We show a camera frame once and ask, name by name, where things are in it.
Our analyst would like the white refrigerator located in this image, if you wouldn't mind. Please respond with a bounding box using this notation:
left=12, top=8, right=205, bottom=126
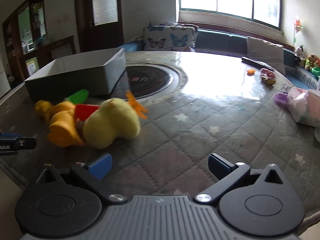
left=0, top=61, right=12, bottom=99

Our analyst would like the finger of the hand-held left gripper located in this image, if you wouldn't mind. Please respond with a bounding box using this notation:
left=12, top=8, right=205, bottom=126
left=0, top=132, right=22, bottom=140
left=15, top=137, right=37, bottom=152

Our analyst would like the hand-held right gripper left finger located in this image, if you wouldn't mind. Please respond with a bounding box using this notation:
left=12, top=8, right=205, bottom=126
left=35, top=152, right=127, bottom=204

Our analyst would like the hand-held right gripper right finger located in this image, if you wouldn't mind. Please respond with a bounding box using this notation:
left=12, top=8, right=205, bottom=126
left=195, top=153, right=285, bottom=203

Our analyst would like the yellow plush duck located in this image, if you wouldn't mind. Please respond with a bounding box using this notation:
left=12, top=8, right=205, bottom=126
left=82, top=97, right=142, bottom=150

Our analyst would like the butterfly print cushion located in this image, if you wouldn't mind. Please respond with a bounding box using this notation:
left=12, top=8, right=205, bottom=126
left=143, top=20, right=200, bottom=52

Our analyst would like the orange and green plush toy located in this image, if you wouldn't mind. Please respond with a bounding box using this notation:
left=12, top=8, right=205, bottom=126
left=303, top=53, right=320, bottom=71

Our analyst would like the red toy apple half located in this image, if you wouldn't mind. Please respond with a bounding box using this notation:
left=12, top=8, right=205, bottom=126
left=74, top=104, right=100, bottom=121

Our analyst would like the red and pink toy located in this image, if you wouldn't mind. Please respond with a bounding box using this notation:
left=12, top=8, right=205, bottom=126
left=260, top=68, right=277, bottom=84

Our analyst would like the green toy vegetable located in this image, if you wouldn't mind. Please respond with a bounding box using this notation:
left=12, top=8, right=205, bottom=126
left=64, top=89, right=90, bottom=104

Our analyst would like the grey cushion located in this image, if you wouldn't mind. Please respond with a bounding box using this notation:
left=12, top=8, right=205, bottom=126
left=246, top=36, right=287, bottom=75

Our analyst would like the wooden sideboard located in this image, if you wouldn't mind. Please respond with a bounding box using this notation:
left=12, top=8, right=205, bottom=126
left=37, top=35, right=76, bottom=68

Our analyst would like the dark wooden door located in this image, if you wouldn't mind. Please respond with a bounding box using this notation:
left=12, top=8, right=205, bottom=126
left=74, top=0, right=125, bottom=54

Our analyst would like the blue cushion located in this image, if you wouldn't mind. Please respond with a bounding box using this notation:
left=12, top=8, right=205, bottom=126
left=122, top=42, right=144, bottom=53

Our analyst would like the colourful wall decoration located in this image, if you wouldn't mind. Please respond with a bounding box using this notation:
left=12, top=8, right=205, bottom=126
left=293, top=16, right=303, bottom=33

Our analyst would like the purple binder clip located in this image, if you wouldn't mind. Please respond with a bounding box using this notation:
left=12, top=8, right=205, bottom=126
left=274, top=83, right=292, bottom=106

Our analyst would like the clear plastic bag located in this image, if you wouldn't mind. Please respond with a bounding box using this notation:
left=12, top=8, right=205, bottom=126
left=287, top=87, right=320, bottom=127

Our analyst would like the grey cardboard box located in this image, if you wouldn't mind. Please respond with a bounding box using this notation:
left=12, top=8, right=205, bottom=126
left=24, top=48, right=127, bottom=98

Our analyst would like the black remote control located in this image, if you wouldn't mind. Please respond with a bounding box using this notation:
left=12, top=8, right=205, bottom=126
left=241, top=56, right=274, bottom=72

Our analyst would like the wooden display cabinet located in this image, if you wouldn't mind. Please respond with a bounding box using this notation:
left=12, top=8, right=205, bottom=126
left=2, top=0, right=48, bottom=80

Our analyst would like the round black hotplate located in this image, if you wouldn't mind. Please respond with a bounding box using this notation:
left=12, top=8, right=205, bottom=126
left=124, top=64, right=189, bottom=99

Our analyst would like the dark teal bench sofa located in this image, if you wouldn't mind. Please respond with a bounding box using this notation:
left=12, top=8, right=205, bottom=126
left=194, top=28, right=302, bottom=68

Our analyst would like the cow plush toy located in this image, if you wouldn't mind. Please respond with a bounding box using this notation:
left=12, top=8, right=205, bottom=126
left=293, top=44, right=305, bottom=62

